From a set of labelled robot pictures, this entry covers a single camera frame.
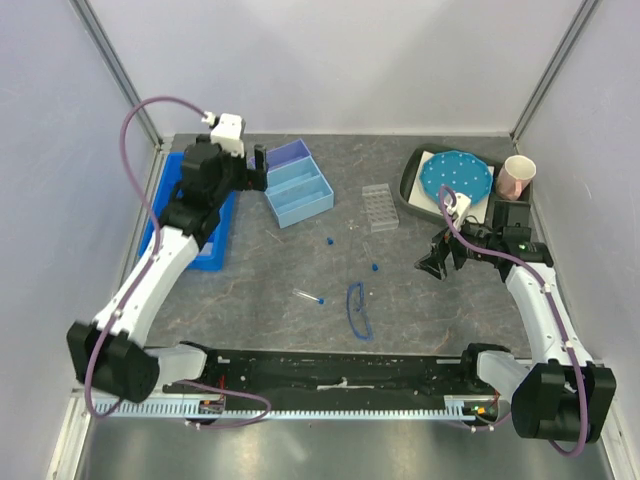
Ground dark grey tray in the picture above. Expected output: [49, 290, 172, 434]
[394, 143, 533, 226]

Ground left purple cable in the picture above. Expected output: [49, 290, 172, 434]
[83, 96, 272, 429]

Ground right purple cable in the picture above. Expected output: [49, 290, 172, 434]
[438, 184, 589, 457]

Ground teal dotted plate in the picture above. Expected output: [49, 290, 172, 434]
[418, 150, 493, 206]

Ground light blue box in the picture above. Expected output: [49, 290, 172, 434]
[266, 157, 321, 195]
[266, 176, 334, 229]

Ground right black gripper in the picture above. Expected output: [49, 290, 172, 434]
[414, 211, 501, 281]

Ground purple cable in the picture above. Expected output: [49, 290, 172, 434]
[83, 96, 272, 429]
[438, 184, 589, 457]

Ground clear test tube rack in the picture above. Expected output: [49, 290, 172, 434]
[362, 184, 399, 233]

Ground pink paper cup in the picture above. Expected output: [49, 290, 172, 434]
[495, 155, 537, 201]

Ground purple plastic box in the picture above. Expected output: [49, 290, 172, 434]
[266, 139, 311, 172]

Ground blue safety glasses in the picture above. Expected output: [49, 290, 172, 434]
[346, 282, 374, 342]

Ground light blue cable duct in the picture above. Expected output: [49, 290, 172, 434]
[94, 396, 490, 421]

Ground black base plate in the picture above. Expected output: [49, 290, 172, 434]
[162, 349, 521, 414]

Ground white paper sheet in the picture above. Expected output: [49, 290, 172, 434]
[408, 150, 494, 223]

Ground glass stirring pipette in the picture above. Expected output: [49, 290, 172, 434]
[346, 223, 359, 287]

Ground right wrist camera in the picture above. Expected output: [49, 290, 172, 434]
[444, 193, 471, 221]

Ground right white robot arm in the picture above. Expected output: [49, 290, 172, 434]
[415, 192, 617, 456]

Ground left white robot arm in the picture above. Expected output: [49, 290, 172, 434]
[67, 141, 269, 403]

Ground blue compartment bin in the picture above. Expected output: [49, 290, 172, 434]
[139, 145, 235, 271]

